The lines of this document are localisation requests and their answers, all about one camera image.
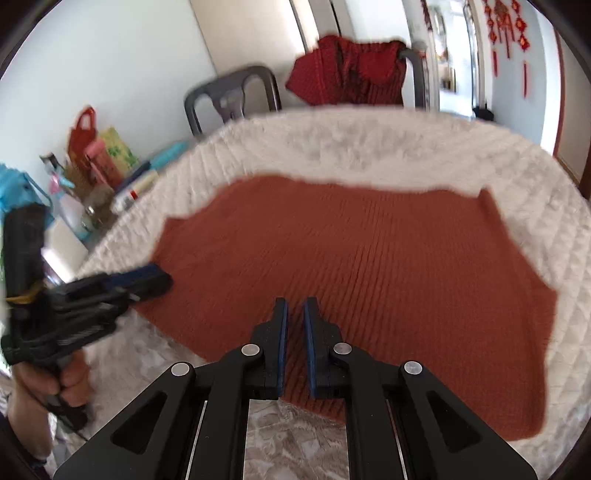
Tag green patterned bag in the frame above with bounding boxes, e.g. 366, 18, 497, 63
99, 127, 140, 172

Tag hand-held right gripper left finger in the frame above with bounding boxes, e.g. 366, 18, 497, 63
53, 298, 291, 480

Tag person's left forearm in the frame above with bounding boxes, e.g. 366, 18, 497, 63
6, 406, 59, 468

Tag red plaid clothes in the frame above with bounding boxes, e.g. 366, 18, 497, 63
285, 34, 408, 108

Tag plain white box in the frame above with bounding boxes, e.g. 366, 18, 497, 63
41, 217, 89, 278

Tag person's left hand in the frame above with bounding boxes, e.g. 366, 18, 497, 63
14, 353, 95, 418

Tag dark grey plastic chair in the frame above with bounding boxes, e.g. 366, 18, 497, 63
184, 65, 283, 138
399, 41, 428, 110

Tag white tube with red band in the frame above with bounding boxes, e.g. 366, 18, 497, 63
110, 170, 160, 214

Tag red hanging knot ornament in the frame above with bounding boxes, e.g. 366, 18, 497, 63
495, 0, 514, 59
482, 0, 500, 78
515, 4, 533, 99

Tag dark blue box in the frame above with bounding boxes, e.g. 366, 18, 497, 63
115, 161, 153, 193

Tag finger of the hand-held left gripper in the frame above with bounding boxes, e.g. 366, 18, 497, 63
99, 264, 174, 292
111, 284, 172, 308

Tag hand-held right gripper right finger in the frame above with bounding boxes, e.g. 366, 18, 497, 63
302, 298, 539, 480

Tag glass jar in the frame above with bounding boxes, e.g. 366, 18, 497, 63
82, 185, 115, 232

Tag rust knit sweater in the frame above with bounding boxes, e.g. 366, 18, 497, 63
136, 174, 559, 441

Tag red gift bag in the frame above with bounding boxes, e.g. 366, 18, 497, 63
67, 106, 101, 163

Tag light blue bag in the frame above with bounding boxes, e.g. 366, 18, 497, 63
0, 163, 52, 215

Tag light blue case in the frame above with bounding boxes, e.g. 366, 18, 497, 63
149, 141, 191, 170

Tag white quilted blanket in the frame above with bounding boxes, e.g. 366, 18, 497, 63
0, 106, 591, 480

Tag white plastic bottle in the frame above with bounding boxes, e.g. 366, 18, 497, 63
52, 187, 92, 241

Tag pink packet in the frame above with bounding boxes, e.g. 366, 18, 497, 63
84, 141, 124, 186

